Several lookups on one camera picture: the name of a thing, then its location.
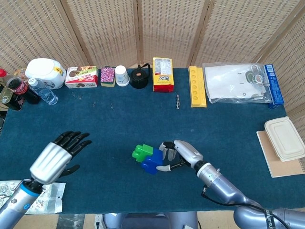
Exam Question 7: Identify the right robot hand white fingertips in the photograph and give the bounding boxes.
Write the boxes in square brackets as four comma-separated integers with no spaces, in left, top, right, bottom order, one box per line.
[156,139,204,173]

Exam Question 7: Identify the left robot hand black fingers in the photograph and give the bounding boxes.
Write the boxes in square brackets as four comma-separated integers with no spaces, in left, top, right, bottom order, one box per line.
[29,130,93,186]

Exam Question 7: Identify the blue toy block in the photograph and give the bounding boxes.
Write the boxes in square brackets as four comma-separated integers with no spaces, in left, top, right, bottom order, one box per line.
[140,148,164,176]

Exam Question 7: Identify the green toy block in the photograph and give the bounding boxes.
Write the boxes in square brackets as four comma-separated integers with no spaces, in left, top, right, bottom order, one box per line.
[132,144,154,163]

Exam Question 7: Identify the clear printed plastic package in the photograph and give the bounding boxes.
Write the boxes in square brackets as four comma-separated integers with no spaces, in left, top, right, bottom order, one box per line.
[0,180,66,215]

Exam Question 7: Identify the yellow holed rack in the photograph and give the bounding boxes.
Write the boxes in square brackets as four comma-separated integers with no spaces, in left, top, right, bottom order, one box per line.
[188,66,207,108]

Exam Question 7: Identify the clear plastic water bottle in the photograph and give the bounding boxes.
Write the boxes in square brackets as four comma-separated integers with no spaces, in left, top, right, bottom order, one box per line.
[28,78,59,105]

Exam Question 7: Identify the dark sauce bottle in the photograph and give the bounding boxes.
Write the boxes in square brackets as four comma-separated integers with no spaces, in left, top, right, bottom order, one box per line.
[0,85,25,112]

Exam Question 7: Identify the blue felt tablecloth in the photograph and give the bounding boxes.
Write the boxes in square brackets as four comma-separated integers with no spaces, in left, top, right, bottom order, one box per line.
[0,67,305,215]

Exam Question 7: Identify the cola bottle red label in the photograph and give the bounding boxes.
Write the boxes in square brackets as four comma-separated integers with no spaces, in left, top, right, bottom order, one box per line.
[6,78,41,105]

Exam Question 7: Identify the grey robot torso base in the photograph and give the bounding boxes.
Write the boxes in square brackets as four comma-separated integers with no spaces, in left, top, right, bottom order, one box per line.
[95,211,200,229]

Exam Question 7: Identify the yellow Lipo box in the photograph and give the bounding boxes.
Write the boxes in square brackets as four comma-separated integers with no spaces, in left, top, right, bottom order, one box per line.
[152,57,175,93]

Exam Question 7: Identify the clear plastic bag with papers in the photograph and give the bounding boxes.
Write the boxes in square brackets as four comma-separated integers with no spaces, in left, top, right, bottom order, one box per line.
[202,62,273,104]

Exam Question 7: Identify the brown spiral notebook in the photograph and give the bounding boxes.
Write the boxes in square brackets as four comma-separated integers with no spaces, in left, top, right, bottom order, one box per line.
[256,130,305,178]

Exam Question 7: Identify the red white cookie box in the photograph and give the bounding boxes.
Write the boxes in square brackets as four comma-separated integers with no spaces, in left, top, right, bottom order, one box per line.
[64,66,99,89]

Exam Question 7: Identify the white plastic jug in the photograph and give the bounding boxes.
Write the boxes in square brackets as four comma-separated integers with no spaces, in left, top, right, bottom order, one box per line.
[25,58,67,90]

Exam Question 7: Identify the red capped bottle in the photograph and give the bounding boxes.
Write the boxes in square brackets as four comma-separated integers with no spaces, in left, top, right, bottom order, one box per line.
[0,68,15,87]

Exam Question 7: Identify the beige lidded food container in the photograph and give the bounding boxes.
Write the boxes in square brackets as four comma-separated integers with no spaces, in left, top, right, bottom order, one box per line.
[264,116,305,163]

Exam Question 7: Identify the pink patterned yellow sponge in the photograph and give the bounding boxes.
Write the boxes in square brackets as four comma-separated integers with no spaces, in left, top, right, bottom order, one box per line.
[100,66,117,87]

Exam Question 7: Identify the blue cardboard box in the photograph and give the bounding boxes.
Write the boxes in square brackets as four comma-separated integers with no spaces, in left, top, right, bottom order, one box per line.
[264,63,285,109]

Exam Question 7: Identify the woven wicker folding screen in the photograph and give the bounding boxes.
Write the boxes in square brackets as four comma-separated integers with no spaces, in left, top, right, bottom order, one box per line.
[0,0,305,134]

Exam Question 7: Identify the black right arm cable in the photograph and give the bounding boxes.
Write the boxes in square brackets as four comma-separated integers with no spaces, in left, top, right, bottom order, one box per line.
[201,186,294,229]

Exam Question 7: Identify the black kettle with handle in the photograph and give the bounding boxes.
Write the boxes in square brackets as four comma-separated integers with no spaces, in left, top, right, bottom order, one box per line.
[130,62,151,89]

